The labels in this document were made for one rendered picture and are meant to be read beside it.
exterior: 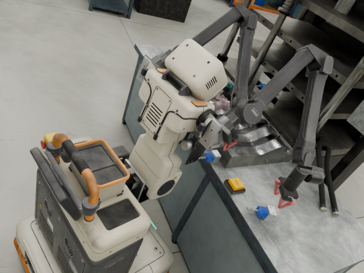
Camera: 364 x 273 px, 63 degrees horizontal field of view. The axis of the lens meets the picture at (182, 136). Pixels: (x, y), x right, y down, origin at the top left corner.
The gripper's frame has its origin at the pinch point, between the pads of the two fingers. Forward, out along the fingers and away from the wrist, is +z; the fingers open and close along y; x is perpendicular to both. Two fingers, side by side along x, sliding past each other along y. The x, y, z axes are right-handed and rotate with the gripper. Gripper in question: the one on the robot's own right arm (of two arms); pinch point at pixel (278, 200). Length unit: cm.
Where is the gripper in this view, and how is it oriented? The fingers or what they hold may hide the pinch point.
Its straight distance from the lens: 141.4
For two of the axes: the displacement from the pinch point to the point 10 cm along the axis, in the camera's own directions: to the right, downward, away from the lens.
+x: -9.5, -2.7, -1.6
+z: -3.1, 7.5, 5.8
